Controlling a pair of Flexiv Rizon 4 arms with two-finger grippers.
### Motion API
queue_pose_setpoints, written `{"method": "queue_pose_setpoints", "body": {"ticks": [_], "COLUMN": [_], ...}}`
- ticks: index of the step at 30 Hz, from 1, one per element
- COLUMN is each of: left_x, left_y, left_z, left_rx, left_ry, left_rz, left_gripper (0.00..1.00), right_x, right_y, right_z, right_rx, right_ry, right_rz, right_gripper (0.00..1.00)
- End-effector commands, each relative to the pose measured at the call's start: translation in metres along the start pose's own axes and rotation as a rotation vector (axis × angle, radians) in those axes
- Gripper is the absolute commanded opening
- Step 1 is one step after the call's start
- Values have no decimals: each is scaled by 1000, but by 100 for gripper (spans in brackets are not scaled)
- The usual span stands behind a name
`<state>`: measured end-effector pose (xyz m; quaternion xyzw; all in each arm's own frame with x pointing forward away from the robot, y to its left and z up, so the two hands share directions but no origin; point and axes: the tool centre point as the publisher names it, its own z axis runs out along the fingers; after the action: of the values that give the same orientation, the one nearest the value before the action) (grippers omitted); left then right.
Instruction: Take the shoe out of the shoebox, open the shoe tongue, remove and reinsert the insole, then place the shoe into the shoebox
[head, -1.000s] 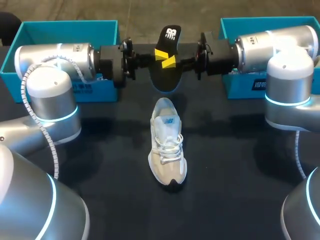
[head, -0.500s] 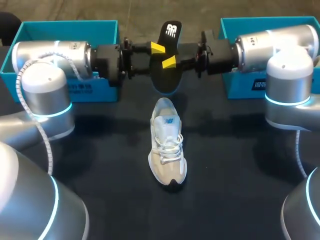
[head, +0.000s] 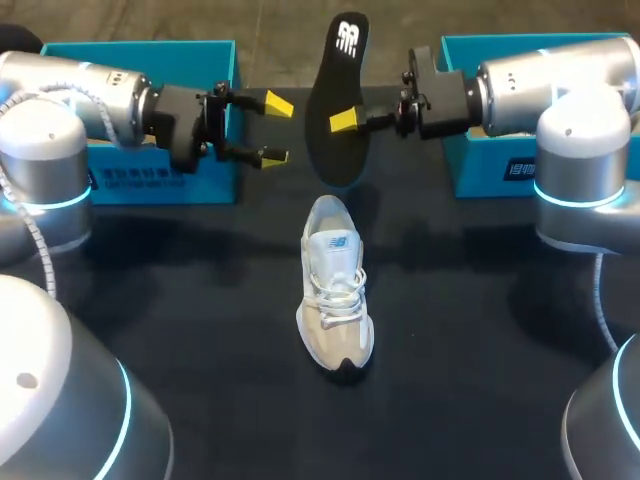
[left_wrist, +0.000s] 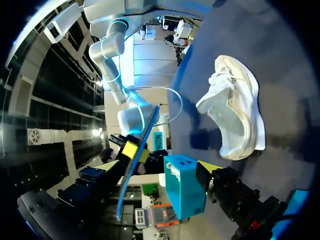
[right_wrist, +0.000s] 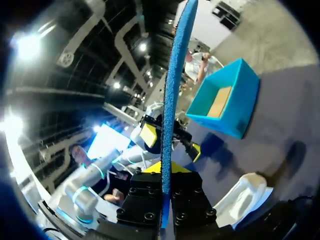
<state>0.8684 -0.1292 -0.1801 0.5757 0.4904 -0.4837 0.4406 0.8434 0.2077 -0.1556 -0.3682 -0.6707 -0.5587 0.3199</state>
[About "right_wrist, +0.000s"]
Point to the blue and black insole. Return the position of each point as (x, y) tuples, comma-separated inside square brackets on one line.
[(175, 87)]

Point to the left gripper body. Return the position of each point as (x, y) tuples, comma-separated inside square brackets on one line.
[(181, 132)]

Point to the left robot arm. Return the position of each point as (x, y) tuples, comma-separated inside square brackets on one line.
[(85, 197)]

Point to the teal box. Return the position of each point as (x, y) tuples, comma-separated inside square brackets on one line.
[(240, 107)]

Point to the white grey shoe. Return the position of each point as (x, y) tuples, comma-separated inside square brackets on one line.
[(240, 200)]

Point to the person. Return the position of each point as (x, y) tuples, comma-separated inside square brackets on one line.
[(80, 153), (193, 67)]

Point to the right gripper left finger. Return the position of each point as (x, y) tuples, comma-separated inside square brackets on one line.
[(142, 200)]

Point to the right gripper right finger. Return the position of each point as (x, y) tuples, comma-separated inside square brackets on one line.
[(190, 200)]

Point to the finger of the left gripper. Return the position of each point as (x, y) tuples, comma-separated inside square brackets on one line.
[(148, 135), (194, 150)]

